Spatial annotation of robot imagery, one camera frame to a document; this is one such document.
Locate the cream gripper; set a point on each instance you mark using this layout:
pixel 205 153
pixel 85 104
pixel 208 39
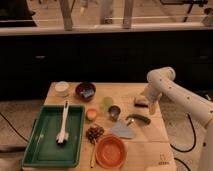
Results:
pixel 152 107

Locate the black whiteboard eraser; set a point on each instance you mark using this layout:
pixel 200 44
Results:
pixel 140 102

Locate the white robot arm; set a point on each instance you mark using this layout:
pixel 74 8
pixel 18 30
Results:
pixel 161 81

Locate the red orange bowl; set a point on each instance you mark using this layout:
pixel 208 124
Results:
pixel 110 152

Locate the dark maroon bowl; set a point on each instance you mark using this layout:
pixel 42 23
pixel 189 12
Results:
pixel 84 86

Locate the green chili pepper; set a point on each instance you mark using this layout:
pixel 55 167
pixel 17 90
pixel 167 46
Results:
pixel 143 118

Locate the small metal cup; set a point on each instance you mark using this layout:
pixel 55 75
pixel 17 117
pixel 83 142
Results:
pixel 114 112

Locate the grey blue spatula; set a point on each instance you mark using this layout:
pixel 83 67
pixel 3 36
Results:
pixel 122 129

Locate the light green cup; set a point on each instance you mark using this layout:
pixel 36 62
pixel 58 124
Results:
pixel 106 103

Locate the orange peach fruit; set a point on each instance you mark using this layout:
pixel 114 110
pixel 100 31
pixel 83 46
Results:
pixel 91 114

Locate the bunch of dark grapes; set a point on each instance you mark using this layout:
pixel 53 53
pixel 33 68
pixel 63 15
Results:
pixel 94 133

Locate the yellow stick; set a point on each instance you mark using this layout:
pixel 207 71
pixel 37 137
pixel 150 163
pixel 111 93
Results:
pixel 93 156

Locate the small white cup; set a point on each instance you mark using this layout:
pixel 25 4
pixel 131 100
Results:
pixel 62 88

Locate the green plastic tray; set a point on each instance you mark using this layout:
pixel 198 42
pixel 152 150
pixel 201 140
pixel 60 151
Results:
pixel 42 149

